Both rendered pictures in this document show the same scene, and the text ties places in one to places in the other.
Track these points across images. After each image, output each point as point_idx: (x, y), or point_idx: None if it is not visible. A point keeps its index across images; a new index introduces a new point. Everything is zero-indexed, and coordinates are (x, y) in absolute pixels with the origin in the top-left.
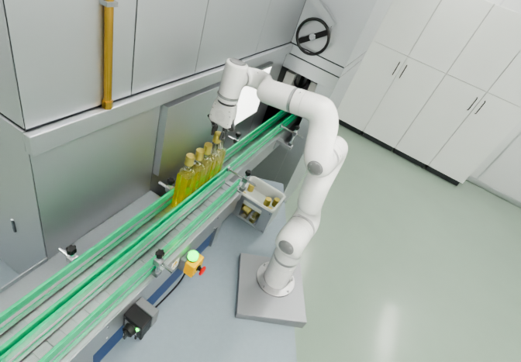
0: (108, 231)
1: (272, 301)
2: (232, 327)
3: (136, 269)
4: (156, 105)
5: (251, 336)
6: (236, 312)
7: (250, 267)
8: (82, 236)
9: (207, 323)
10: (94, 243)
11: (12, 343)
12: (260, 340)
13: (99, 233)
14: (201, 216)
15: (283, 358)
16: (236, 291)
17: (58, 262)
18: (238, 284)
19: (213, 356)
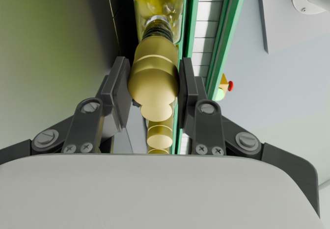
0: (137, 129)
1: (316, 19)
2: (264, 58)
3: (184, 137)
4: None
5: (285, 55)
6: (266, 50)
7: None
8: (128, 139)
9: (239, 68)
10: (140, 138)
11: None
12: (294, 54)
13: (135, 133)
14: (214, 100)
15: (320, 54)
16: (261, 25)
17: (139, 152)
18: (263, 22)
19: (252, 83)
